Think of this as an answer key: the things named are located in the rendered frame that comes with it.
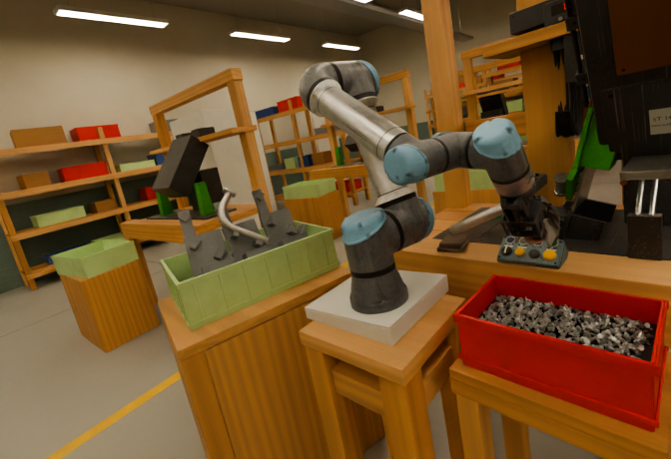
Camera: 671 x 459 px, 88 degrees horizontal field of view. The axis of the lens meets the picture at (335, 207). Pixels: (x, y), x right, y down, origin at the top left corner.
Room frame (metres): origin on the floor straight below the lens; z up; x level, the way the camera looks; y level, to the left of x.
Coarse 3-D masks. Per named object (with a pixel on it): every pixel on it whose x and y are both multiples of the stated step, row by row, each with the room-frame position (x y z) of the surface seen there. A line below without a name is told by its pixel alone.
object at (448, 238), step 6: (450, 234) 1.11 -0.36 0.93; (456, 234) 1.10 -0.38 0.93; (462, 234) 1.09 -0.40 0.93; (444, 240) 1.07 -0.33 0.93; (450, 240) 1.06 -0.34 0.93; (456, 240) 1.05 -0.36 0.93; (462, 240) 1.04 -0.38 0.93; (468, 240) 1.08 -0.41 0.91; (438, 246) 1.06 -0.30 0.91; (444, 246) 1.05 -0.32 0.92; (450, 246) 1.03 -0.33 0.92; (456, 246) 1.02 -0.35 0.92; (462, 246) 1.03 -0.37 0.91
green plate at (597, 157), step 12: (588, 108) 0.92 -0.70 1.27; (588, 120) 0.92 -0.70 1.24; (588, 132) 0.93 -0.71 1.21; (588, 144) 0.93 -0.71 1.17; (576, 156) 0.94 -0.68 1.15; (588, 156) 0.93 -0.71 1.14; (600, 156) 0.91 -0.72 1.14; (612, 156) 0.89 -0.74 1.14; (576, 168) 0.94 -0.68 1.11; (600, 168) 0.91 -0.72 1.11
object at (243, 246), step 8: (216, 208) 1.47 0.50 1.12; (240, 224) 1.48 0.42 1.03; (248, 224) 1.50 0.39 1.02; (256, 224) 1.52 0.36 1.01; (224, 232) 1.43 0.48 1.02; (256, 232) 1.50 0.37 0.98; (232, 240) 1.43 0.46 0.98; (240, 240) 1.45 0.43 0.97; (248, 240) 1.46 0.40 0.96; (240, 248) 1.43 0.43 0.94; (248, 248) 1.44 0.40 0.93; (256, 248) 1.46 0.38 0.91; (264, 248) 1.42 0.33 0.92; (272, 248) 1.44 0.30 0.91; (240, 256) 1.41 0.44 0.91; (248, 256) 1.37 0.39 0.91
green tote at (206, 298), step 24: (312, 240) 1.33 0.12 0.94; (168, 264) 1.41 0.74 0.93; (240, 264) 1.17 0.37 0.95; (264, 264) 1.22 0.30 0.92; (288, 264) 1.26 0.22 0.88; (312, 264) 1.32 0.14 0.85; (336, 264) 1.38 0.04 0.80; (192, 288) 1.08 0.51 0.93; (216, 288) 1.12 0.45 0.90; (240, 288) 1.16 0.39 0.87; (264, 288) 1.20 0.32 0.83; (288, 288) 1.25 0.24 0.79; (192, 312) 1.07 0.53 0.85; (216, 312) 1.11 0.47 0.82
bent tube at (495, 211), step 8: (496, 208) 0.93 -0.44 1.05; (472, 216) 0.97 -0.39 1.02; (480, 216) 0.95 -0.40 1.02; (488, 216) 0.94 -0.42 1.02; (496, 216) 0.93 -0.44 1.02; (456, 224) 0.99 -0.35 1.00; (464, 224) 0.98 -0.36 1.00; (472, 224) 0.96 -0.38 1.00; (456, 232) 0.99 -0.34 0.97; (544, 232) 0.76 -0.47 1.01; (528, 240) 0.79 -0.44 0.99; (536, 240) 0.78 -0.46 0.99; (544, 240) 0.78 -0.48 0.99
